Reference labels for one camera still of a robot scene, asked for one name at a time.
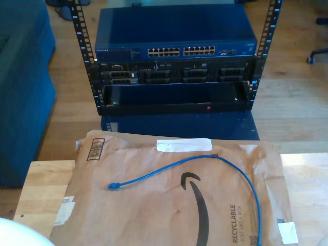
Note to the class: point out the black rack server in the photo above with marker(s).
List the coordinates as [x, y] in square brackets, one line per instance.
[176, 74]

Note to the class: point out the brown paper mailer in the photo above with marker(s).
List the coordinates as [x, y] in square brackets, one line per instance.
[143, 205]

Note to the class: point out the blue sofa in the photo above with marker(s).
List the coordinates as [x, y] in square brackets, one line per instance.
[23, 102]

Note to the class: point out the person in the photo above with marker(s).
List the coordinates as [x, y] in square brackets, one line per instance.
[64, 12]

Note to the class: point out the black office chair base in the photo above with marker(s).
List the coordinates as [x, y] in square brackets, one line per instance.
[311, 59]

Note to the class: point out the black rack frame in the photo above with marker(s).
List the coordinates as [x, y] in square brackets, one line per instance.
[90, 74]

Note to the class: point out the blue network switch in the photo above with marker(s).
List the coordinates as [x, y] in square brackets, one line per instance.
[174, 25]

